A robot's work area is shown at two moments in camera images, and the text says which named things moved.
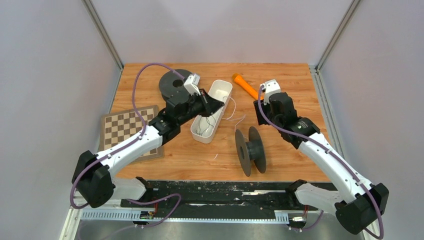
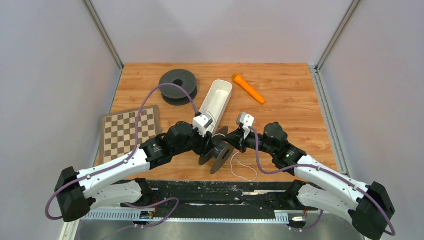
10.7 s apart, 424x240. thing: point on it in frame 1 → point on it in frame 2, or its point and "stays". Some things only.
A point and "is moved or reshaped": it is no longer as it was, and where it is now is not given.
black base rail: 236,196 stays
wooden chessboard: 117,128 stays
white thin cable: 229,118 → 218,134
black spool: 253,150 is moved or reshaped
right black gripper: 261,120 → 237,140
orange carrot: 251,89 stays
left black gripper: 211,104 → 206,144
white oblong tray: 204,127 stays
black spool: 170,93 stays
